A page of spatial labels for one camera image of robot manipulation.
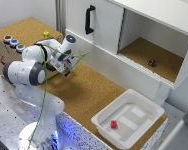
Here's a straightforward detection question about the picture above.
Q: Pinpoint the white cabinet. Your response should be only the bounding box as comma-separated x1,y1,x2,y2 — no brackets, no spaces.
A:
64,0,188,107

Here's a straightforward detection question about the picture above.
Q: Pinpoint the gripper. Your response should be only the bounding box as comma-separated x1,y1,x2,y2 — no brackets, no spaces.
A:
49,53,79,78

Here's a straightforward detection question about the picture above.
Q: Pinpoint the white plastic box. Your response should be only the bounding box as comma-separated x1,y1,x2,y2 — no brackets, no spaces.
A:
90,88,166,150

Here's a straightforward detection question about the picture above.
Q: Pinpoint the pink block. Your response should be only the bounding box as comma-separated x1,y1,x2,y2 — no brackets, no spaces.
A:
110,120,119,129

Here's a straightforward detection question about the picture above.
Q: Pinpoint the green button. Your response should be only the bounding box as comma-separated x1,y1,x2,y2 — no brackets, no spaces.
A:
15,43,27,54

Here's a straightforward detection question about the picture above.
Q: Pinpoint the blue button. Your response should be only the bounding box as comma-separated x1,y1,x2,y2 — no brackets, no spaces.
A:
9,38,20,49

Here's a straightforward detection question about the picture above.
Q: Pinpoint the purple block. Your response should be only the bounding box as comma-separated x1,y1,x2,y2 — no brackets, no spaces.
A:
148,58,157,67

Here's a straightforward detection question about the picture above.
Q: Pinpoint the red button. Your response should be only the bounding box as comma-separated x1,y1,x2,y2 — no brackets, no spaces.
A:
3,34,13,45

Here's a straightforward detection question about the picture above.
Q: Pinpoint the black door handle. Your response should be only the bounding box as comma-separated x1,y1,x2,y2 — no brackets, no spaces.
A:
84,4,96,35

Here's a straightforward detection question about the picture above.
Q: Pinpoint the white sliding door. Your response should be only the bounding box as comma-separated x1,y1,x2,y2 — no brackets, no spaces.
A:
65,0,125,56

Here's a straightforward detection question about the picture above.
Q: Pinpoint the green cable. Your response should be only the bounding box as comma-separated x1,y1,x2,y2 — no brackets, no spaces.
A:
27,44,92,150

